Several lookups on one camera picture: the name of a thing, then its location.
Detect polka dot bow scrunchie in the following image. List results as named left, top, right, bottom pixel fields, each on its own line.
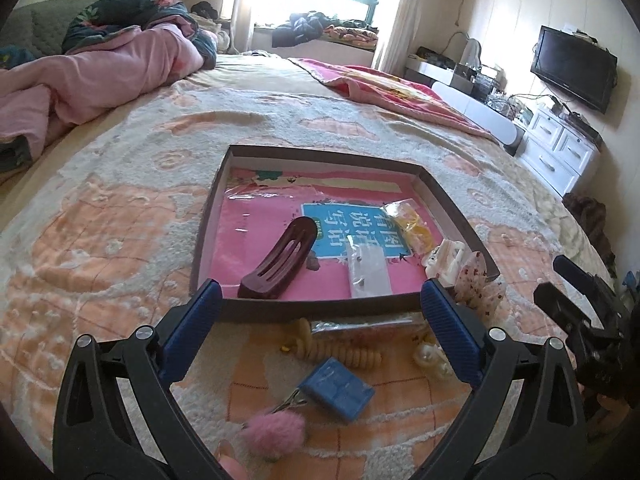
left=454, top=252, right=506, bottom=322

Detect cream cloud hair claw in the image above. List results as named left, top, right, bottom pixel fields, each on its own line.
left=421, top=238, right=468, bottom=288

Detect pearl hair ties bag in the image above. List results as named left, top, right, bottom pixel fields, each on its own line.
left=412, top=341, right=454, bottom=380

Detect yellow bangles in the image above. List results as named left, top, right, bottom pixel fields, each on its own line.
left=382, top=198, right=436, bottom=257

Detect pink pompom hair clip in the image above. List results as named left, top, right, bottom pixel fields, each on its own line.
left=241, top=389, right=307, bottom=460

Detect earring card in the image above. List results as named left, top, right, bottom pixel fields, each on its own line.
left=346, top=235, right=393, bottom=299

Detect yellow spiral hair tie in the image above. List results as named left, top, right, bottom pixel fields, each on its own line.
left=282, top=317, right=384, bottom=371

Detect blue small box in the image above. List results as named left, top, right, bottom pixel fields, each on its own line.
left=297, top=358, right=375, bottom=422

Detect maroon hair clip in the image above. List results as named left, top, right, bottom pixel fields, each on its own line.
left=238, top=217, right=318, bottom=299

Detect person's left hand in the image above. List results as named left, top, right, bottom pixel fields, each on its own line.
left=215, top=440, right=250, bottom=480

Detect brown fuzzy item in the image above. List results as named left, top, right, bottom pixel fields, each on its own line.
left=562, top=192, right=617, bottom=278

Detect white drawer cabinet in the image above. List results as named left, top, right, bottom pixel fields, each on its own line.
left=516, top=105, right=600, bottom=197

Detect dark cardboard box tray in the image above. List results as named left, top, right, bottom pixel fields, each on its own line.
left=190, top=145, right=500, bottom=324

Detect cream peach bedspread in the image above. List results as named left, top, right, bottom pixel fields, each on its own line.
left=1, top=56, right=606, bottom=479

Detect white low desk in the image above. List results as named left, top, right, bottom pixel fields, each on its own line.
left=405, top=54, right=523, bottom=156

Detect white right curtain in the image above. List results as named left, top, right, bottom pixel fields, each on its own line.
left=371, top=0, right=421, bottom=75

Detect white curtain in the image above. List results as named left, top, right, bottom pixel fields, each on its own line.
left=222, top=0, right=254, bottom=53
left=371, top=0, right=421, bottom=75

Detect pink folded blanket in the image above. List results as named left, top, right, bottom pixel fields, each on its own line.
left=288, top=58, right=496, bottom=141

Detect pink quilt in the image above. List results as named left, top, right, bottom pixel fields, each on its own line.
left=1, top=22, right=205, bottom=171

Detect dark clothes on sill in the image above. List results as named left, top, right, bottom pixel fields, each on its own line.
left=271, top=11, right=334, bottom=48

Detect green padded headboard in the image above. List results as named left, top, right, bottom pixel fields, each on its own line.
left=0, top=0, right=96, bottom=58

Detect dark floral duvet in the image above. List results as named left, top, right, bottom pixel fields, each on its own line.
left=62, top=0, right=217, bottom=70

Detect white left curtain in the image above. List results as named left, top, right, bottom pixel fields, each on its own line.
left=222, top=0, right=254, bottom=53

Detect black wall television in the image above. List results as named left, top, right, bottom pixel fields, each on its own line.
left=530, top=26, right=617, bottom=114

